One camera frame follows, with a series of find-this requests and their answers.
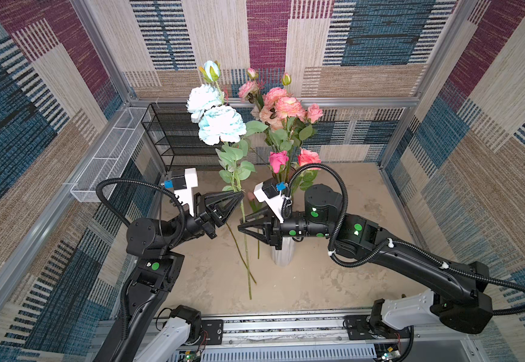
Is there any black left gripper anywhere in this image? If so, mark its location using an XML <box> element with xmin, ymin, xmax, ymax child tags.
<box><xmin>160</xmin><ymin>194</ymin><xmax>240</xmax><ymax>256</ymax></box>

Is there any light pink rose stem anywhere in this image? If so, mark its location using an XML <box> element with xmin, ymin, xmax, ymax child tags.
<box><xmin>225</xmin><ymin>221</ymin><xmax>258</xmax><ymax>285</ymax></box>

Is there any white ribbed ceramic vase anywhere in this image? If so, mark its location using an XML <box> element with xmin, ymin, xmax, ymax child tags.
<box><xmin>271</xmin><ymin>237</ymin><xmax>296</xmax><ymax>267</ymax></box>

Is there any magenta rose stem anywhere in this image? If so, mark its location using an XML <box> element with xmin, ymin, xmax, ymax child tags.
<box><xmin>269</xmin><ymin>151</ymin><xmax>289</xmax><ymax>182</ymax></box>

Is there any pink rose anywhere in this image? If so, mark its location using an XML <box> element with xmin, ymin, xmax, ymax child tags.
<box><xmin>291</xmin><ymin>149</ymin><xmax>321</xmax><ymax>192</ymax></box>

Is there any light blue carnation spray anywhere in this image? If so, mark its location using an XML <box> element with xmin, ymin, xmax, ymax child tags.
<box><xmin>186</xmin><ymin>59</ymin><xmax>258</xmax><ymax>300</ymax></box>

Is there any pink carnation spray stem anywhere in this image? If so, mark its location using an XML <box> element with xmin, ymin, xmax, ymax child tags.
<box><xmin>264</xmin><ymin>78</ymin><xmax>305</xmax><ymax>155</ymax></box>

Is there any pink rose spray stem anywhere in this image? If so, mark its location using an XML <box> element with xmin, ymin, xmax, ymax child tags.
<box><xmin>302</xmin><ymin>103</ymin><xmax>324</xmax><ymax>124</ymax></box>

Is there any red glass vase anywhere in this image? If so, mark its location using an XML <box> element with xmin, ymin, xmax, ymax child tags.
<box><xmin>272</xmin><ymin>165</ymin><xmax>296</xmax><ymax>185</ymax></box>

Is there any pale peach carnation spray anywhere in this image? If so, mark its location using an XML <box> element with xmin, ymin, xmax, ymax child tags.
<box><xmin>238</xmin><ymin>68</ymin><xmax>291</xmax><ymax>131</ymax></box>

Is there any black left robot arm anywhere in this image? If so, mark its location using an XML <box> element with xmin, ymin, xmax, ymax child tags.
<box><xmin>95</xmin><ymin>178</ymin><xmax>244</xmax><ymax>361</ymax></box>

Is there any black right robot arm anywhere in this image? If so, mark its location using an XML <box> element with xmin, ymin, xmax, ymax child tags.
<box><xmin>238</xmin><ymin>164</ymin><xmax>525</xmax><ymax>334</ymax></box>

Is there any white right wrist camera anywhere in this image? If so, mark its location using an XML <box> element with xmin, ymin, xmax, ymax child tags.
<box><xmin>253</xmin><ymin>179</ymin><xmax>286</xmax><ymax>223</ymax></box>

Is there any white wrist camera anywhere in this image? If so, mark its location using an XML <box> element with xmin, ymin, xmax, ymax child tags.
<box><xmin>162</xmin><ymin>167</ymin><xmax>198</xmax><ymax>217</ymax></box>
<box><xmin>253</xmin><ymin>179</ymin><xmax>286</xmax><ymax>223</ymax></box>

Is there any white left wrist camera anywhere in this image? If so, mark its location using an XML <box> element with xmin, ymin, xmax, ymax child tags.
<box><xmin>162</xmin><ymin>167</ymin><xmax>198</xmax><ymax>217</ymax></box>

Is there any black wire shelf rack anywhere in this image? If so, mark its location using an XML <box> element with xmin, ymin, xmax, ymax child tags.
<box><xmin>141</xmin><ymin>103</ymin><xmax>222</xmax><ymax>171</ymax></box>

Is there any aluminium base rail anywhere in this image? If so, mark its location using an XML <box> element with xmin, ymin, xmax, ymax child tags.
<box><xmin>153</xmin><ymin>307</ymin><xmax>431</xmax><ymax>362</ymax></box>

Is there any white wire mesh basket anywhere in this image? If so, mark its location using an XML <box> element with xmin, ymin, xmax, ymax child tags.
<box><xmin>70</xmin><ymin>107</ymin><xmax>146</xmax><ymax>203</ymax></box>

